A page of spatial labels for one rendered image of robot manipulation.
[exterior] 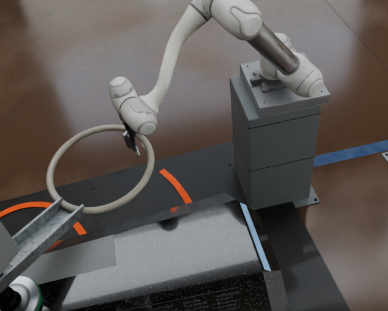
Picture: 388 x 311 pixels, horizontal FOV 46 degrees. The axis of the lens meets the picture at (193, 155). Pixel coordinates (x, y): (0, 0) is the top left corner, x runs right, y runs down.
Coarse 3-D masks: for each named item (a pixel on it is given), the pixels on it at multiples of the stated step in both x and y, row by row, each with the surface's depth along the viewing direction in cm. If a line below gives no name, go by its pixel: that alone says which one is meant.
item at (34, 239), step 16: (48, 208) 183; (80, 208) 184; (32, 224) 176; (48, 224) 181; (64, 224) 176; (16, 240) 170; (32, 240) 173; (48, 240) 169; (16, 256) 166; (32, 256) 163; (16, 272) 157; (0, 288) 152
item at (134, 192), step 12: (84, 132) 213; (96, 132) 214; (72, 144) 212; (144, 144) 204; (60, 156) 208; (48, 168) 202; (48, 180) 198; (144, 180) 190; (132, 192) 187; (60, 204) 189; (108, 204) 185; (120, 204) 185
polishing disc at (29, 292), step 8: (16, 280) 173; (24, 280) 173; (32, 280) 173; (16, 288) 171; (24, 288) 170; (32, 288) 170; (24, 296) 168; (32, 296) 168; (24, 304) 166; (32, 304) 166
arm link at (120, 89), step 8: (112, 80) 187; (120, 80) 186; (128, 80) 189; (112, 88) 185; (120, 88) 184; (128, 88) 186; (112, 96) 187; (120, 96) 186; (128, 96) 186; (136, 96) 187; (120, 104) 185
